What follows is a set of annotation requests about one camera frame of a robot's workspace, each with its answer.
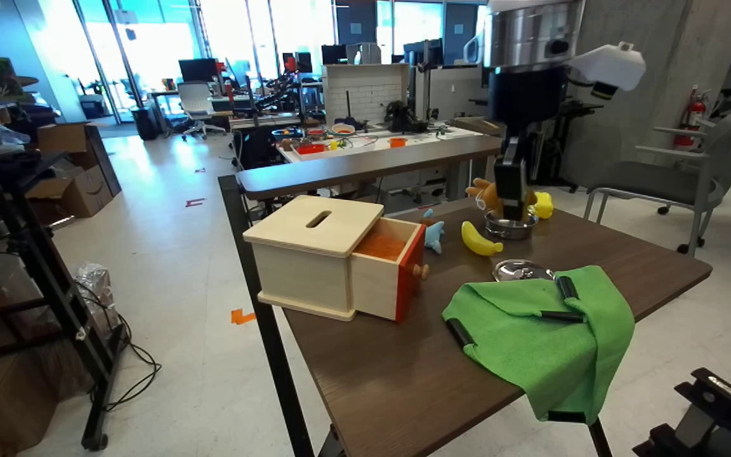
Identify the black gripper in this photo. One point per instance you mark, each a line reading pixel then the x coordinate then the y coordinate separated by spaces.
pixel 511 167

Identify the orange plush doll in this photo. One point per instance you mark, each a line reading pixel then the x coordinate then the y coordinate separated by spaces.
pixel 483 197

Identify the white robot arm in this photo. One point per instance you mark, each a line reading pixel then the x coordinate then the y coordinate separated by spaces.
pixel 609 66

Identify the yellow toy pepper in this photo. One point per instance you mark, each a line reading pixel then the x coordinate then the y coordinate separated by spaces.
pixel 544 206

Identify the yellow toy banana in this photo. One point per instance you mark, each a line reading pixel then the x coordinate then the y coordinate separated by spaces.
pixel 477 241

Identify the blue plush toy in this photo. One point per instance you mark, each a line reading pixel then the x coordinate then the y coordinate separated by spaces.
pixel 434 237

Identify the black clip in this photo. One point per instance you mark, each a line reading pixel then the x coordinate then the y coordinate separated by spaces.
pixel 566 288
pixel 460 334

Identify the black monitor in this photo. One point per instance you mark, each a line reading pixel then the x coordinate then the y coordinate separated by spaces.
pixel 531 96

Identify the orange bowl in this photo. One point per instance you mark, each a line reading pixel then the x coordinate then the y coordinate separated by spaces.
pixel 396 142

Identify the black machine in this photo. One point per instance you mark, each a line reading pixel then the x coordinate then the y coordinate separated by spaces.
pixel 405 117

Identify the green cloth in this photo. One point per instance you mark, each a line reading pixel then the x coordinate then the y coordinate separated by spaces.
pixel 544 355

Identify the white work desk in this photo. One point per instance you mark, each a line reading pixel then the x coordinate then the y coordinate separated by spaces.
pixel 365 151

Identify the dark wooden table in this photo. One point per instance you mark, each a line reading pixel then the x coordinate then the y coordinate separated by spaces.
pixel 431 372

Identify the white partition panel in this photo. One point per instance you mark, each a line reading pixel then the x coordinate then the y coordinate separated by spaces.
pixel 365 93

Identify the red fire extinguisher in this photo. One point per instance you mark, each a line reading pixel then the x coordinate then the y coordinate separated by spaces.
pixel 690 117

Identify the wooden box with red drawer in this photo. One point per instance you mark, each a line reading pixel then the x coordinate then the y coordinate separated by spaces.
pixel 316 255

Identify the grey plastic chair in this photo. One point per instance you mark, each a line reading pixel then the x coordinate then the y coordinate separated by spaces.
pixel 722 161

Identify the white office chair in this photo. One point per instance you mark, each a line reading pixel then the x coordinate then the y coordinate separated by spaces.
pixel 199 105

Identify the cardboard box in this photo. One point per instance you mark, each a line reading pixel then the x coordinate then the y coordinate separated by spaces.
pixel 62 137
pixel 73 193

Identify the black metal rack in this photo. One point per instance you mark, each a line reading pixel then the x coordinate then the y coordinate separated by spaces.
pixel 35 280

